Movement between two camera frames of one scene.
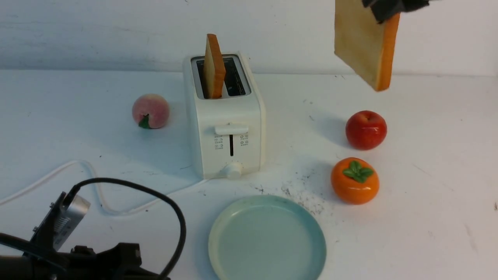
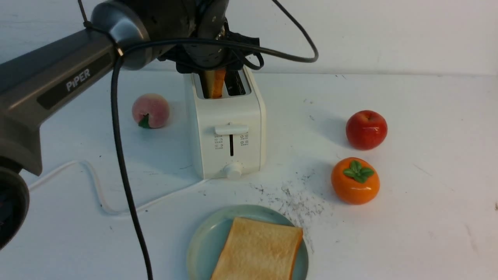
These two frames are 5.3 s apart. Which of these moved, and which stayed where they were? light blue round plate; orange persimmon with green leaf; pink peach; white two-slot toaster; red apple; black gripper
Moved: light blue round plate; black gripper
Stayed: pink peach; orange persimmon with green leaf; red apple; white two-slot toaster
